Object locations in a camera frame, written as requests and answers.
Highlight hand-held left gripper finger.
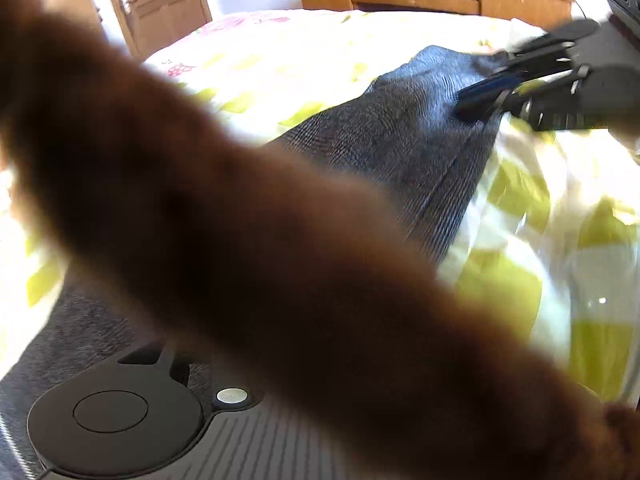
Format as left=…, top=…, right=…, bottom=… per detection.
left=116, top=340, right=266, bottom=412

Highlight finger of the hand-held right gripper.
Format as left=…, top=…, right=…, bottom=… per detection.
left=456, top=66, right=587, bottom=132
left=492, top=19, right=602, bottom=69

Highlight dark grey pants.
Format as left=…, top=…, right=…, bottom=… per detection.
left=0, top=45, right=507, bottom=480

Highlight brown fuzzy cloth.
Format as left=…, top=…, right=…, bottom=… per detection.
left=0, top=0, right=640, bottom=480

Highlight printed checked blanket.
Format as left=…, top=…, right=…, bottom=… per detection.
left=0, top=7, right=640, bottom=406

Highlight wooden door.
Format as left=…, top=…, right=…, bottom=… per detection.
left=99, top=0, right=214, bottom=59

